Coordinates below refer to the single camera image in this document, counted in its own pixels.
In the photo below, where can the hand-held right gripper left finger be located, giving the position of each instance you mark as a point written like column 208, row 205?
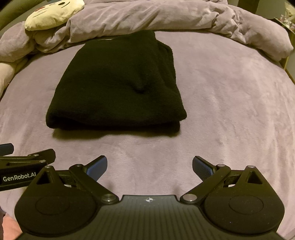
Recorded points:
column 98, row 166

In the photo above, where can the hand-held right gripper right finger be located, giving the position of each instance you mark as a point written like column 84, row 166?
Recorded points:
column 201, row 166

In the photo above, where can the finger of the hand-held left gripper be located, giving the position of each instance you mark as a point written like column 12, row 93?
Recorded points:
column 30, row 157
column 6, row 148

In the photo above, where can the black knit sweater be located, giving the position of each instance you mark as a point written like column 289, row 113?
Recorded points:
column 119, row 87

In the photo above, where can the purple bed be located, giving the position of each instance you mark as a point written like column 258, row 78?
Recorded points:
column 230, row 110

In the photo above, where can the light pink padded cloth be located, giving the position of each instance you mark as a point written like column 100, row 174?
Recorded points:
column 7, row 76

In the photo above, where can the purple pillow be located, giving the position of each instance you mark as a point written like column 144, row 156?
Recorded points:
column 13, row 43

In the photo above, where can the grey sofa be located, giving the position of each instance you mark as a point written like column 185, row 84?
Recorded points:
column 11, row 13

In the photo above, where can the cream plush face pillow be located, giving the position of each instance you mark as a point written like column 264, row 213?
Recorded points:
column 53, row 12

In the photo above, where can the purple duvet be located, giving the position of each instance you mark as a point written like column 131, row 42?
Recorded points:
column 175, row 18

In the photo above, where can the gold side table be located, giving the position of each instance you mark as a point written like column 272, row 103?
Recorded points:
column 288, row 32

